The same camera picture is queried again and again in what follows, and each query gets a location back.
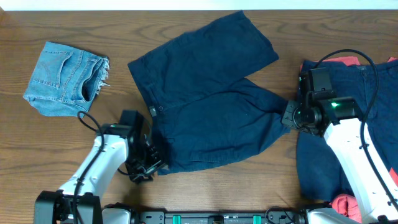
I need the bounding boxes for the navy blue shorts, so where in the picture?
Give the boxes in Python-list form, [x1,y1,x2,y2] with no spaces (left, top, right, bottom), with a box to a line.
[128,11,289,175]

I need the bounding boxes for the light blue denim shorts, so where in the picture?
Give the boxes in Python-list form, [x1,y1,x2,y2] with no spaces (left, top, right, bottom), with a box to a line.
[23,42,109,116]

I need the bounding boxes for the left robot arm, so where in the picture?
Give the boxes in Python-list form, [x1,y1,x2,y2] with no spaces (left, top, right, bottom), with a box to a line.
[34,110,167,223]

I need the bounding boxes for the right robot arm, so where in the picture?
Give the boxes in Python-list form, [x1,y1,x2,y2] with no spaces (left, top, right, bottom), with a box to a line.
[281,68,397,223]

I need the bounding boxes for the navy blue garment in pile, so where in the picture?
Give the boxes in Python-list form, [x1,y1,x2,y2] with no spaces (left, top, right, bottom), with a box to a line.
[294,58,398,202]

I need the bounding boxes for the red garment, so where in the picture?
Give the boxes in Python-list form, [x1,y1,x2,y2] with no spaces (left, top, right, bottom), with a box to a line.
[300,55,398,224]

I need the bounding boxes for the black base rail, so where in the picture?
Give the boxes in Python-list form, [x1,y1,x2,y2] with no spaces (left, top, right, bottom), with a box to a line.
[102,203,312,224]

